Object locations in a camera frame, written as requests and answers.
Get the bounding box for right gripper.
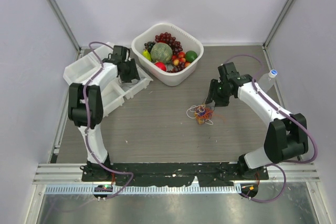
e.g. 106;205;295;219
206;79;233;107

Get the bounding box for dark purple thin wire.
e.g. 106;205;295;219
118;77;146;88

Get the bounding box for white thin wire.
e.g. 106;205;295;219
185;104;214;126

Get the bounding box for orange thin wire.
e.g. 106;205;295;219
194;105;225;123

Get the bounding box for blue thin wire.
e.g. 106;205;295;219
196;108;212;120

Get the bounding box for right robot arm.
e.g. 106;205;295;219
206;62;309;179

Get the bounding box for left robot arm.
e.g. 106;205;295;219
68;57;140;182

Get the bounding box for yellow pear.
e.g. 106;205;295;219
142;50;152;61

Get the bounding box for dark grapes bunch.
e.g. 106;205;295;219
144;41;156;52

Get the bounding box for red apple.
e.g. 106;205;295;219
155;62;166;71

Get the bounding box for green melon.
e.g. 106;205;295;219
150;42;173;63

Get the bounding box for green lime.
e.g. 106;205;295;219
185;50;198;63

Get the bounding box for clear water bottle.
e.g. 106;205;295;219
257;69;278;93

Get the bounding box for white compartment tray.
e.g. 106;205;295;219
63;42;153;117

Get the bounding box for red grapes bunch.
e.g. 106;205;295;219
154;32;183;55

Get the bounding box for cherries cluster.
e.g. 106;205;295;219
166;51;191;73

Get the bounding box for white fruit basket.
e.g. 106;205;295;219
131;23;204;87

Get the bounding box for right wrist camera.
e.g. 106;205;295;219
218;62;240;82

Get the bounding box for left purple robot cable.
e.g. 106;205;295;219
78;41;135;201

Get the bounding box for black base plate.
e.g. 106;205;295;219
80;162;269;187

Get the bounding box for slotted cable duct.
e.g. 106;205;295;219
45;183;241;195

